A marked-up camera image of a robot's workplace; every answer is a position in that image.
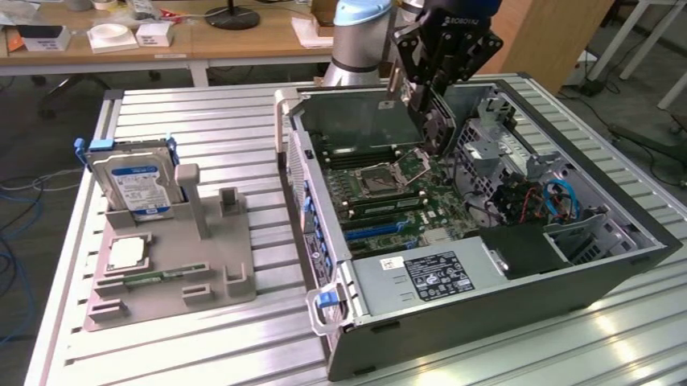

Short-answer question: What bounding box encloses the silver CPU chip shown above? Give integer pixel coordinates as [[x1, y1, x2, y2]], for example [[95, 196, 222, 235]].
[[107, 236, 151, 273]]

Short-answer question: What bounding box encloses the blue floor cable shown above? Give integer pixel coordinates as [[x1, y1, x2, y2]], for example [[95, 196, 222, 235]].
[[0, 188, 46, 345]]

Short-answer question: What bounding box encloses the open metal socket cover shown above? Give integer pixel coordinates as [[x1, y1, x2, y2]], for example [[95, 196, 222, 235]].
[[395, 146, 434, 187]]

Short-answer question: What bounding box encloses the graphics card with metal bracket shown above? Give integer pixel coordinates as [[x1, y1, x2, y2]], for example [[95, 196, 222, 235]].
[[387, 60, 460, 158]]

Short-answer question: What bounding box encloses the white box with round tape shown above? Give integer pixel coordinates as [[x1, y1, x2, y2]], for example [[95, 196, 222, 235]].
[[86, 22, 141, 55]]

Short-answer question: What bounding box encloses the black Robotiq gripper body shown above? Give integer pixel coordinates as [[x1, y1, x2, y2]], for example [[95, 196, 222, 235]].
[[418, 0, 502, 62]]

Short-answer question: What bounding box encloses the small white cardboard box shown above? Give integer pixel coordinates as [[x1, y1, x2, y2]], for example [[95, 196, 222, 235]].
[[134, 22, 177, 47]]

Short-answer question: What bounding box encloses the grey power supply unit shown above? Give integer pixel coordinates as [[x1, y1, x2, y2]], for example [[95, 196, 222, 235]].
[[349, 236, 509, 317]]

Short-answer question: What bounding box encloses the wooden desk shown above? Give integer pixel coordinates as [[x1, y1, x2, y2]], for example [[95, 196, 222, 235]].
[[0, 0, 485, 77]]

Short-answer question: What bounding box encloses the metal disk bay cage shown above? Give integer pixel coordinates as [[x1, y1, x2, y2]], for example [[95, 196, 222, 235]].
[[456, 118, 545, 218]]

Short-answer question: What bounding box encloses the green motherboard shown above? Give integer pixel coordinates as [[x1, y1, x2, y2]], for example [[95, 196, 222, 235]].
[[322, 146, 469, 258]]

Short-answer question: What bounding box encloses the blue SATA wire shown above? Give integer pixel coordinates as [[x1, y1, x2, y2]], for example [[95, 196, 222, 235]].
[[542, 179, 586, 223]]

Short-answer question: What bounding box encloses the black floor stand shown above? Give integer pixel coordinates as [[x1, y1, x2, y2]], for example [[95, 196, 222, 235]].
[[608, 119, 687, 162]]

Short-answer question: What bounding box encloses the green RAM stick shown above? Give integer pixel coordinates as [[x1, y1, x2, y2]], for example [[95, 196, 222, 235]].
[[121, 263, 209, 286]]

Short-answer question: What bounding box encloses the black installed RAM stick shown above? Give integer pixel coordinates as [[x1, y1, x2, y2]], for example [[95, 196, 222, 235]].
[[349, 191, 426, 220]]

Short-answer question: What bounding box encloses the black round lamp base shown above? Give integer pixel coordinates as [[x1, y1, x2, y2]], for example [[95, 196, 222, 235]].
[[205, 0, 262, 31]]

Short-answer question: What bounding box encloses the white box with black lid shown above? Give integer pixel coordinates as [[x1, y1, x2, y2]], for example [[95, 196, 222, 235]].
[[15, 24, 74, 52]]

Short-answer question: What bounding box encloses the hard disk in blue carrier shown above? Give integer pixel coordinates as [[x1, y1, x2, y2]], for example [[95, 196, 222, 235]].
[[73, 136, 182, 223]]

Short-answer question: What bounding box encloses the blue expansion slot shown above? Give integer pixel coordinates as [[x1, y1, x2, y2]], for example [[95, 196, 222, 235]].
[[343, 222, 410, 243]]

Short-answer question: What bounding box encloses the grey 3D-printed parts rack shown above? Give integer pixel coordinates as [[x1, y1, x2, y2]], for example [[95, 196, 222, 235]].
[[81, 162, 259, 333]]

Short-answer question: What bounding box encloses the wooden cabinet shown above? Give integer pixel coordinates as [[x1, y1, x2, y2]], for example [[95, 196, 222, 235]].
[[472, 0, 617, 94]]

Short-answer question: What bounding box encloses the black chair base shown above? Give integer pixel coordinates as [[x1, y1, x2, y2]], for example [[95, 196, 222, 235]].
[[31, 71, 163, 118]]

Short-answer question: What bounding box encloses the black plastic air duct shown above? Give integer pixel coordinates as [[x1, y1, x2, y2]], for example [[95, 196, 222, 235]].
[[480, 222, 576, 281]]

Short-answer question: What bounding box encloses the white table frame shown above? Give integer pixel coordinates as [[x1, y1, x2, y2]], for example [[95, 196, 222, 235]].
[[586, 0, 687, 110]]

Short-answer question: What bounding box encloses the grey floor cable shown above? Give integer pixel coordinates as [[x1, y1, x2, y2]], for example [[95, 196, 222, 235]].
[[0, 168, 87, 193]]

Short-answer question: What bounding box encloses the white paper stack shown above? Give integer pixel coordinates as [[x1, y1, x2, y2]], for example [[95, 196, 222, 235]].
[[293, 15, 338, 50]]

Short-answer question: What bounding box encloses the open black PC case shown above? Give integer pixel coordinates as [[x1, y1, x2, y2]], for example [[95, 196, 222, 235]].
[[273, 78, 685, 383]]

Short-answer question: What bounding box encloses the CPU socket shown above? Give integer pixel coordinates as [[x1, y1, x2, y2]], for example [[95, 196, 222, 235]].
[[357, 164, 404, 199]]

